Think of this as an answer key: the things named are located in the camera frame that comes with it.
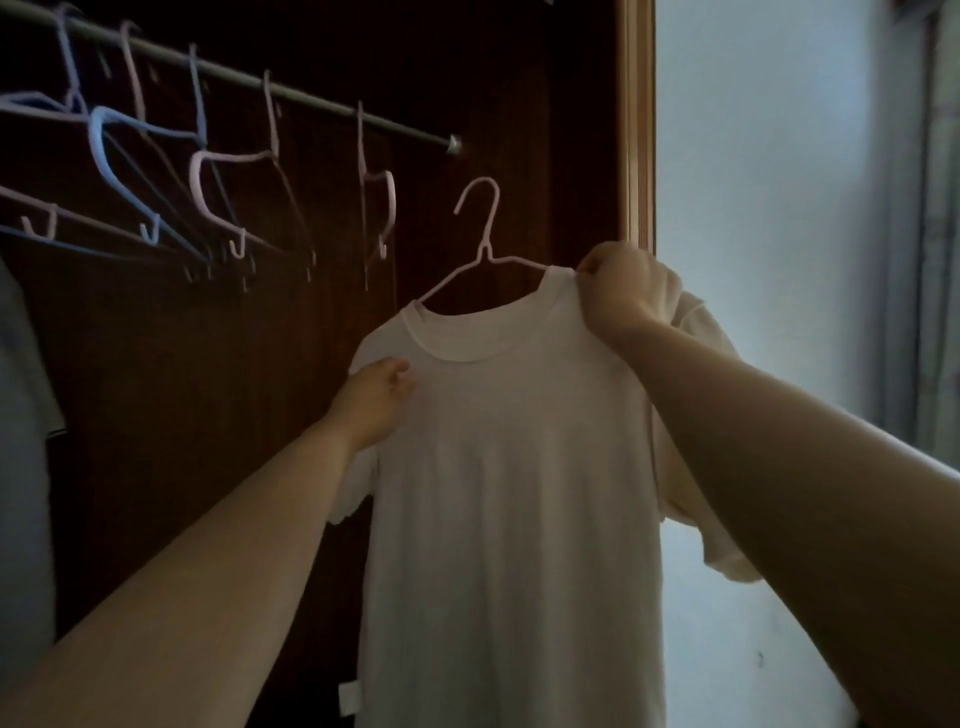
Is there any white shirt dark trim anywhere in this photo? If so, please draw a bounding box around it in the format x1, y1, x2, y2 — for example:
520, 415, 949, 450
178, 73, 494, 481
0, 258, 67, 676

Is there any person's right hand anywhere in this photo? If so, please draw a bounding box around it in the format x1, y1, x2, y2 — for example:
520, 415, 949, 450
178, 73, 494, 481
575, 239, 684, 354

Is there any person's left forearm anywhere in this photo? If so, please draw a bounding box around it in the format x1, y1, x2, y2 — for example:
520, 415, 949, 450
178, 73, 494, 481
0, 419, 358, 728

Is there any person's left hand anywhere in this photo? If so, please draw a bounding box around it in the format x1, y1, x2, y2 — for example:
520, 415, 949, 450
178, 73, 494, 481
322, 356, 418, 455

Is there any row of pastel hangers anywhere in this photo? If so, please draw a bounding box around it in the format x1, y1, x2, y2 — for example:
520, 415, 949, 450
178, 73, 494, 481
0, 3, 320, 294

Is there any metal closet rod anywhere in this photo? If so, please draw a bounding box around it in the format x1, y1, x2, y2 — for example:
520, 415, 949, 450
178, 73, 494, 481
0, 0, 463, 157

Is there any person's right forearm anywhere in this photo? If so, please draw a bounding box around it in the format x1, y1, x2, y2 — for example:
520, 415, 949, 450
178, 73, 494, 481
607, 314, 960, 728

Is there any pale curtain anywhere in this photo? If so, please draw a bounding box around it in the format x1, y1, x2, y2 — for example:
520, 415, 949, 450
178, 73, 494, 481
877, 0, 960, 466

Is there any cream t-shirt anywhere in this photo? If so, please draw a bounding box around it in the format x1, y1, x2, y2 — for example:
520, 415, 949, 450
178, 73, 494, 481
329, 263, 763, 728

